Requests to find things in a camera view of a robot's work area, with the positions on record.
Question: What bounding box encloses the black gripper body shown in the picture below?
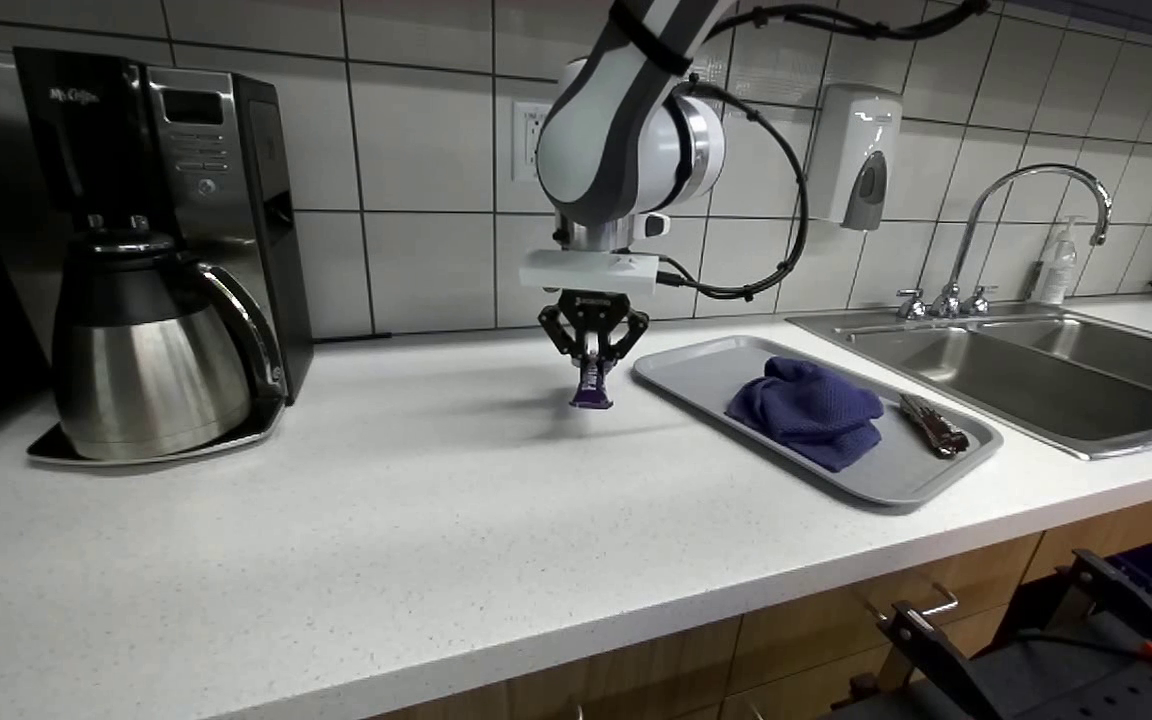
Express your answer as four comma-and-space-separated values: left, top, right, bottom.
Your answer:
557, 288, 635, 335

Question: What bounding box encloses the purple protein bar sachet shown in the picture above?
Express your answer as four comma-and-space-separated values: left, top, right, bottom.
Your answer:
569, 355, 615, 411

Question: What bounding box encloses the dark brown bar sachet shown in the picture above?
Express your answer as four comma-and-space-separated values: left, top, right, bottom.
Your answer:
893, 392, 974, 466

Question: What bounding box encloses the grey plastic tray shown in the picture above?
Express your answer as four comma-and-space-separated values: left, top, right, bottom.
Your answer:
627, 334, 1007, 515

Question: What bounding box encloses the blue waffle cloth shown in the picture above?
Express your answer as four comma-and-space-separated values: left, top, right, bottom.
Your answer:
722, 351, 889, 475

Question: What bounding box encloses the wooden base cabinet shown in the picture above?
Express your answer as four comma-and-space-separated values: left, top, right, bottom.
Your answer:
372, 483, 1152, 720

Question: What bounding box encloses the black drip coffee maker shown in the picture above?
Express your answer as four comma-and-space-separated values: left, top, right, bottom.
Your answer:
8, 49, 317, 471

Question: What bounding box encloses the chrome sink faucet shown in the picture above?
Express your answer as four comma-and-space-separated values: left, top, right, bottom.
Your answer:
893, 160, 1121, 325

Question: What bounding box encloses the stainless steel coffee carafe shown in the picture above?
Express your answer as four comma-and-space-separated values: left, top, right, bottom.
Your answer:
51, 232, 289, 466

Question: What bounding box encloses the stainless steel sink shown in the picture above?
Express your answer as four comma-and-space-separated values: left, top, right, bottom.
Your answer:
791, 302, 1152, 466

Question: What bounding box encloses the clear soap bottle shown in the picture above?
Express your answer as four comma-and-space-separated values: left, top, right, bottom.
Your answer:
1029, 217, 1088, 308

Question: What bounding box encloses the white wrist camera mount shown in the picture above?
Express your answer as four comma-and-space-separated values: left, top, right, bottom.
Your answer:
515, 245, 670, 297

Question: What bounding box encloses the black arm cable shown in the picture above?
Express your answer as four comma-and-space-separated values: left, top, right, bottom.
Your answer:
607, 0, 993, 303

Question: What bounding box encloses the white wall soap dispenser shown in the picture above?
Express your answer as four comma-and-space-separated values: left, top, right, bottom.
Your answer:
804, 86, 905, 238

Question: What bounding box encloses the metal drawer handle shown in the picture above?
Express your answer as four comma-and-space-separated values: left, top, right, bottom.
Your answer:
871, 587, 965, 632

